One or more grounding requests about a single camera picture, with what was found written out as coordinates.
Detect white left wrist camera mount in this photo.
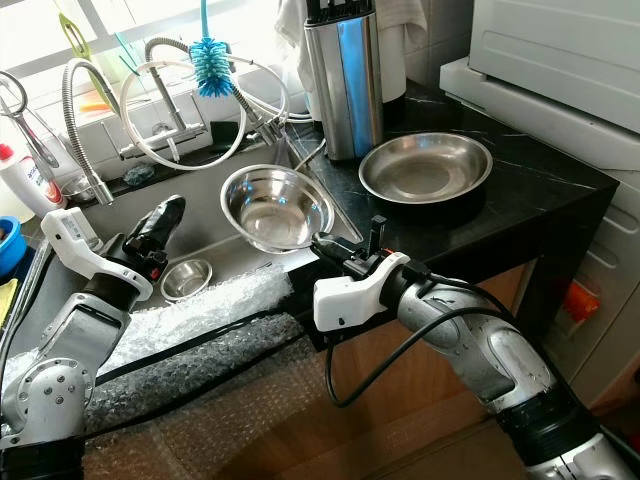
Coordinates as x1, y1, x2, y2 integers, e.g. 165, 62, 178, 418
40, 207, 153, 301

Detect yellow cloth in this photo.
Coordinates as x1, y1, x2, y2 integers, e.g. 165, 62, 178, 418
0, 278, 21, 321

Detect round wire strainer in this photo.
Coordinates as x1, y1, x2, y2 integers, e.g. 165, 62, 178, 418
0, 70, 61, 171

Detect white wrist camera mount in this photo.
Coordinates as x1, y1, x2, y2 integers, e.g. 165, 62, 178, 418
312, 252, 411, 333
40, 207, 153, 301

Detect small steel cup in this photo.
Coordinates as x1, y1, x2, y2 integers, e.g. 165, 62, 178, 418
60, 173, 96, 199

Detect clear bubble wrap sheet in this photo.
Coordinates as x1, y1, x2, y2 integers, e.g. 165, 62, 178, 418
0, 262, 346, 480

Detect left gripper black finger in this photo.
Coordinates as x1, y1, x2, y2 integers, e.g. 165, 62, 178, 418
135, 200, 164, 251
160, 195, 188, 248

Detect white hanging towel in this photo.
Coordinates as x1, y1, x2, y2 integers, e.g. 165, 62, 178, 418
275, 0, 426, 101

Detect blue bottle brush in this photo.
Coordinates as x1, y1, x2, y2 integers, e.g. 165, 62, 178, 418
192, 0, 236, 98

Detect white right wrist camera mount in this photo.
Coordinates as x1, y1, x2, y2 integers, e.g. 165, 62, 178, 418
312, 252, 411, 333

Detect stainless steel sink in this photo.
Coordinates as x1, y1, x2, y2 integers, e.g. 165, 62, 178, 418
15, 135, 361, 351

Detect chrome sink faucet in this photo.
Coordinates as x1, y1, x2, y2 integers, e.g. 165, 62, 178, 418
120, 37, 296, 166

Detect steel knife block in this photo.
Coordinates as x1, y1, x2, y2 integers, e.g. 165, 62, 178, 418
305, 0, 386, 161

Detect white soap bottle red pump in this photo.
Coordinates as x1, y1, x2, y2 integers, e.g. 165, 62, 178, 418
0, 143, 66, 221

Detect small steel bowl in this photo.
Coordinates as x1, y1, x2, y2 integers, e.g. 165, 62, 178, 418
160, 258, 214, 301

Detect orange plastic object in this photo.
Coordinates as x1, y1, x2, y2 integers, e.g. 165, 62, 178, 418
565, 280, 601, 324

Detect dark scouring pad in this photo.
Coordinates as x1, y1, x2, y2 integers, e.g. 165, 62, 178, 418
125, 163, 156, 188

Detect large shallow steel bowl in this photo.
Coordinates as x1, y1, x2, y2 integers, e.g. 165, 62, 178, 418
358, 132, 494, 204

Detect flexible steel spray hose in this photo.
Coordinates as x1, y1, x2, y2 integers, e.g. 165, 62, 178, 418
62, 58, 116, 206

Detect green plastic utensil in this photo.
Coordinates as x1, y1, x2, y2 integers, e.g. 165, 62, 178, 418
57, 12, 91, 61

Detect blue plastic basin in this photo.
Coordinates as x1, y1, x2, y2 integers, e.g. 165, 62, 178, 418
0, 215, 29, 276

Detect white looped hose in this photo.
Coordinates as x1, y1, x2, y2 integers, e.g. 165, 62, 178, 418
120, 55, 306, 171

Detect white washing machine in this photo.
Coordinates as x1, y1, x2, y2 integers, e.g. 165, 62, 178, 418
438, 0, 640, 411

